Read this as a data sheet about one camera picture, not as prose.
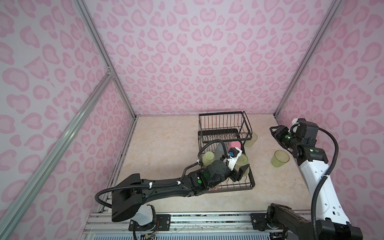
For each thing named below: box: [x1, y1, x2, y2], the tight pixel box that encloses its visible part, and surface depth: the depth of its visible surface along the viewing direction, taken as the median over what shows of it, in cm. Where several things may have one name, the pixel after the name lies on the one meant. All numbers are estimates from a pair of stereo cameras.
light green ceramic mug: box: [202, 151, 215, 168], surface depth 86 cm
